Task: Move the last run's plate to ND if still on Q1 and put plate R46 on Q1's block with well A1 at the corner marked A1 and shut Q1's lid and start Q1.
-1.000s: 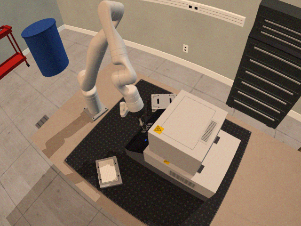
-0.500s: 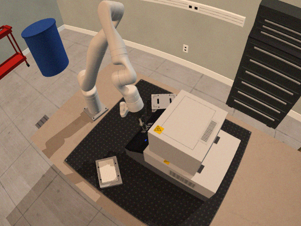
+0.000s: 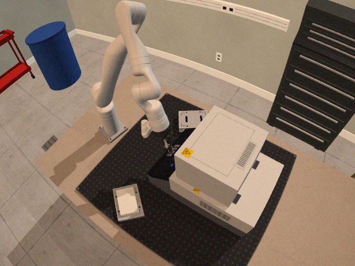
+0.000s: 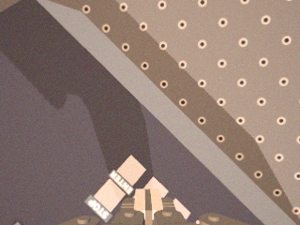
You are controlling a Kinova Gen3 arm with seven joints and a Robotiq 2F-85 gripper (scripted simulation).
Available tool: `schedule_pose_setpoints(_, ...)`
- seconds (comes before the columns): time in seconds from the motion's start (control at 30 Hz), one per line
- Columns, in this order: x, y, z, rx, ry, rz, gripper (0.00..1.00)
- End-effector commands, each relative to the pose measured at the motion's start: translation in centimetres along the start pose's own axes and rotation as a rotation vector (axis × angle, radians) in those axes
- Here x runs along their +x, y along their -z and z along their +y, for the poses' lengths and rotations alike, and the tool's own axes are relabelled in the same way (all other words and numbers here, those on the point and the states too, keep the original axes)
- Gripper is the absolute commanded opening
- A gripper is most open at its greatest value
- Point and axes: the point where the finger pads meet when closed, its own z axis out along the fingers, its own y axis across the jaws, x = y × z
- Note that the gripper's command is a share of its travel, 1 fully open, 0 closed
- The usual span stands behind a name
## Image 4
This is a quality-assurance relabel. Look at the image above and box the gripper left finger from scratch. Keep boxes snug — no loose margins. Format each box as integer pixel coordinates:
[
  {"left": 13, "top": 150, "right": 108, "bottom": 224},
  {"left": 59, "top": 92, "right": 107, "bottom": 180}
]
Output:
[{"left": 58, "top": 189, "right": 149, "bottom": 225}]

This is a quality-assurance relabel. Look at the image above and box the dark grey base plate with grid of holes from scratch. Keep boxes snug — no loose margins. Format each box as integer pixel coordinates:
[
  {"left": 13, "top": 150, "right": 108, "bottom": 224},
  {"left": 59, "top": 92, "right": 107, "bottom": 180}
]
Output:
[{"left": 49, "top": 0, "right": 300, "bottom": 225}]

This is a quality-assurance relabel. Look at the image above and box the grey benchtop machine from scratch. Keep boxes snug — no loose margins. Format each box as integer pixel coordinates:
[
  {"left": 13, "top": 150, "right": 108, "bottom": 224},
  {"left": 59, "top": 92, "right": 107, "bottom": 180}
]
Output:
[{"left": 0, "top": 0, "right": 297, "bottom": 225}]

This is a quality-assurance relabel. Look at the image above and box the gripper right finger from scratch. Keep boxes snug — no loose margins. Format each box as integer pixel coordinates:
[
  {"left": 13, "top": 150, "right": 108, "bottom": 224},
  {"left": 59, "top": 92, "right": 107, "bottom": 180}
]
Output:
[{"left": 147, "top": 188, "right": 249, "bottom": 225}]

